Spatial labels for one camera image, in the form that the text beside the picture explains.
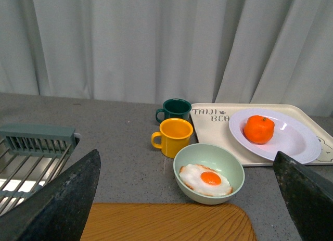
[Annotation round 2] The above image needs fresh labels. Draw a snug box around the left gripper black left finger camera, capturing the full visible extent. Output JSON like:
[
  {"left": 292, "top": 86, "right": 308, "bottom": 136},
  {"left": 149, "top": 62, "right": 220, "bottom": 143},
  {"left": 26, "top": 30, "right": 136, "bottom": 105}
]
[{"left": 1, "top": 149, "right": 101, "bottom": 240}]

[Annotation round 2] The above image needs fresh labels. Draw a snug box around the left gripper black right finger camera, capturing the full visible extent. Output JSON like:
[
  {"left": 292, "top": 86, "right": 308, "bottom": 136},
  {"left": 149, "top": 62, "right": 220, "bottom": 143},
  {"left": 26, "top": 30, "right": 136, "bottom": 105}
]
[{"left": 273, "top": 151, "right": 332, "bottom": 240}]

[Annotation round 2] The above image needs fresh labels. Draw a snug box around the white round plate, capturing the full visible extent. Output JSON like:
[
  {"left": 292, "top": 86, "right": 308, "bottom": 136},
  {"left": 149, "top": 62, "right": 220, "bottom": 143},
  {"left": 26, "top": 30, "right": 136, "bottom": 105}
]
[{"left": 229, "top": 108, "right": 322, "bottom": 164}]

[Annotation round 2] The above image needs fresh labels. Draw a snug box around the orange mandarin fruit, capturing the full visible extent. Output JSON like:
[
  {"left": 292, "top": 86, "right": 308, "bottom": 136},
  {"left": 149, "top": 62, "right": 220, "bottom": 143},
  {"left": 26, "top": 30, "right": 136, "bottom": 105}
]
[{"left": 244, "top": 115, "right": 275, "bottom": 144}]

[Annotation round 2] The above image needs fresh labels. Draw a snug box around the wooden cutting board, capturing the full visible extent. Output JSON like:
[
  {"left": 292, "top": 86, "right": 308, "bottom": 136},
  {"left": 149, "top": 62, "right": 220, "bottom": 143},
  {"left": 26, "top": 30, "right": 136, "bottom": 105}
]
[{"left": 81, "top": 203, "right": 257, "bottom": 240}]

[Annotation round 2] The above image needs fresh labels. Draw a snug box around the grey-green dish drying rack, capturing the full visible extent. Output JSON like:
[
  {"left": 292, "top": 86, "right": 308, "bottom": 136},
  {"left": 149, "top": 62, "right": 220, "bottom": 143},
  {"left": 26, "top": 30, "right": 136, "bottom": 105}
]
[{"left": 1, "top": 123, "right": 81, "bottom": 214}]

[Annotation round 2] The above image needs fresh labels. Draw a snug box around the mint green bowl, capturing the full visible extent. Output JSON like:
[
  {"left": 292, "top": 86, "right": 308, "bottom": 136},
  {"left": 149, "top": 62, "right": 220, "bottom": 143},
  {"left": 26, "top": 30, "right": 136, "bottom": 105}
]
[{"left": 173, "top": 143, "right": 245, "bottom": 205}]

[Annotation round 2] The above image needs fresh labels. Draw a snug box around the fake fried egg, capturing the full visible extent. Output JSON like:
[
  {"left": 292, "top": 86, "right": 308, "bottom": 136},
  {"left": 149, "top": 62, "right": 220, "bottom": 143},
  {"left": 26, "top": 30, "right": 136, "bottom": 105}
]
[{"left": 179, "top": 164, "right": 233, "bottom": 197}]

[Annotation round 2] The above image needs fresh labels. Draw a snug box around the cream bear serving tray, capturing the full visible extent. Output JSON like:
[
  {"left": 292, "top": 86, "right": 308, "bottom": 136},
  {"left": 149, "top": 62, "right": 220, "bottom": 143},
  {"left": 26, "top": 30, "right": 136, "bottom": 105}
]
[{"left": 190, "top": 103, "right": 332, "bottom": 167}]

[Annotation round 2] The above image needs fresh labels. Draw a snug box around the yellow enamel mug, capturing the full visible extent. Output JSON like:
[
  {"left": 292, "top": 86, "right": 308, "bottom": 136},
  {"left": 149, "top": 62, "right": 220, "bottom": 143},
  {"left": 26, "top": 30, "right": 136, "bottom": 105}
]
[{"left": 151, "top": 118, "right": 194, "bottom": 158}]

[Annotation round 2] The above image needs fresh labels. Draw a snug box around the dark green enamel mug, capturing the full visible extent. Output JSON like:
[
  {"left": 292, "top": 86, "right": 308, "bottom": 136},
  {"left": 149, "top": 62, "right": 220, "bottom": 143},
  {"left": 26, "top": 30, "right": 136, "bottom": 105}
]
[{"left": 155, "top": 98, "right": 192, "bottom": 123}]

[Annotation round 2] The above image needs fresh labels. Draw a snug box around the grey-white curtain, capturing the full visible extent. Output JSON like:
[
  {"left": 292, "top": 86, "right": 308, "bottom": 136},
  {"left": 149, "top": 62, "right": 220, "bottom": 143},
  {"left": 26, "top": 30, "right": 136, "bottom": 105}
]
[{"left": 1, "top": 0, "right": 332, "bottom": 116}]

